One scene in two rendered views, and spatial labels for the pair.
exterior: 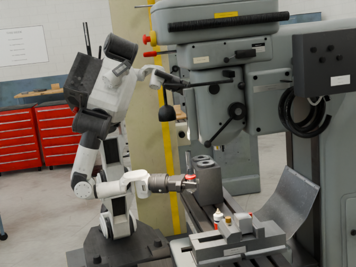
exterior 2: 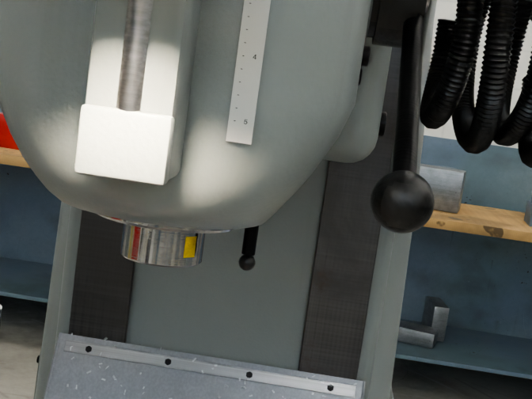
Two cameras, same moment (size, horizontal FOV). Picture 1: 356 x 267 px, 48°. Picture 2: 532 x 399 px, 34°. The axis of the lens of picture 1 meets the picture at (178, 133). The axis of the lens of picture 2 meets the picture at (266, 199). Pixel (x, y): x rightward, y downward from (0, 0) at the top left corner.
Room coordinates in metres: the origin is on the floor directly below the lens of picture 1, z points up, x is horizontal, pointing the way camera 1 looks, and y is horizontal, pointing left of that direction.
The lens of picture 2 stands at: (1.46, 0.31, 1.39)
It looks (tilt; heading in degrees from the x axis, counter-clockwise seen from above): 8 degrees down; 283
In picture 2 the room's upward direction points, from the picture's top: 8 degrees clockwise
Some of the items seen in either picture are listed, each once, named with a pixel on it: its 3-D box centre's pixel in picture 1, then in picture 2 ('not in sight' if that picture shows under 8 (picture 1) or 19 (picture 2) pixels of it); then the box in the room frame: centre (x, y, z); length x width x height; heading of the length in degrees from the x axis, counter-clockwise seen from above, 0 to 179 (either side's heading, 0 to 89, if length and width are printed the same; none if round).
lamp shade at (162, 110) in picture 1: (166, 112); not in sight; (1.59, 0.04, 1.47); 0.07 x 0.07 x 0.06
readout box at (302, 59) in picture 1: (326, 62); not in sight; (1.34, -0.52, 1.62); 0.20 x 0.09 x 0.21; 99
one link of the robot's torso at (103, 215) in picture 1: (117, 223); not in sight; (2.30, 0.43, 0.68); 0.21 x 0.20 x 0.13; 18
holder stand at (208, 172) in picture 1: (205, 178); not in sight; (1.93, -0.11, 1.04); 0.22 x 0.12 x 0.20; 9
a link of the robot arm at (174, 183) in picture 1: (171, 183); not in sight; (1.69, 0.05, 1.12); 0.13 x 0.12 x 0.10; 164
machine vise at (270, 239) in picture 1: (236, 237); not in sight; (1.38, -0.18, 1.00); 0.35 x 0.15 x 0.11; 99
